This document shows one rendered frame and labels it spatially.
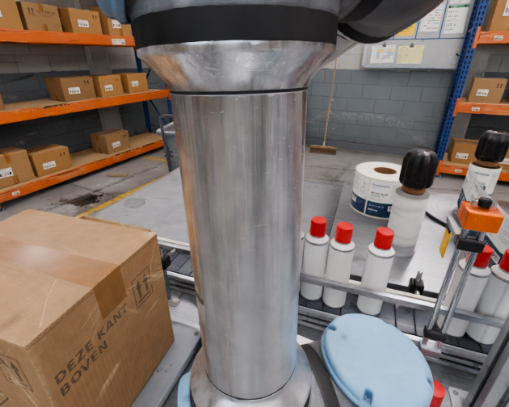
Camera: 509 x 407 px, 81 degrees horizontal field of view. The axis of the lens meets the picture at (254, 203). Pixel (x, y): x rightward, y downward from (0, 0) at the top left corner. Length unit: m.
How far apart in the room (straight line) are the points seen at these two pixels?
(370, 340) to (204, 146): 0.29
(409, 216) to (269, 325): 0.71
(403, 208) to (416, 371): 0.57
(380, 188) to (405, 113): 4.07
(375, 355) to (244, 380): 0.16
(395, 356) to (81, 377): 0.39
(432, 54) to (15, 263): 4.83
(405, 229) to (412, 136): 4.31
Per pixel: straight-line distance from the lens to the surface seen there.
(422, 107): 5.11
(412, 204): 0.89
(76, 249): 0.56
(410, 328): 0.76
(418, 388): 0.37
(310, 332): 0.75
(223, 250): 0.19
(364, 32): 0.29
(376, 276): 0.68
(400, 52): 4.95
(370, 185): 1.10
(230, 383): 0.28
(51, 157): 4.12
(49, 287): 0.49
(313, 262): 0.68
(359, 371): 0.35
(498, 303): 0.73
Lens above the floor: 1.40
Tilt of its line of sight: 26 degrees down
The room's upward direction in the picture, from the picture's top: straight up
